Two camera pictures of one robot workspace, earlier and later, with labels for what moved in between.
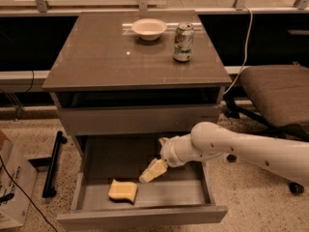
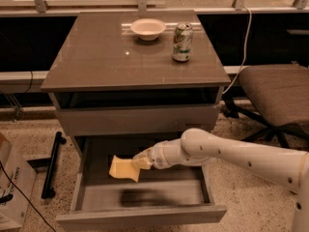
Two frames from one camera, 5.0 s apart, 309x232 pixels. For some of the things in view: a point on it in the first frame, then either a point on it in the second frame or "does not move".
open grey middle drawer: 176,195 does not move
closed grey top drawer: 135,121 does not move
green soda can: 183,42 does not move
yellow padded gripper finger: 155,168 -> 142,160
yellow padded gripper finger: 163,140 -> 144,155
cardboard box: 17,179 does not move
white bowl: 149,29 does not move
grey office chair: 276,98 does not move
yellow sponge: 123,190 -> 124,168
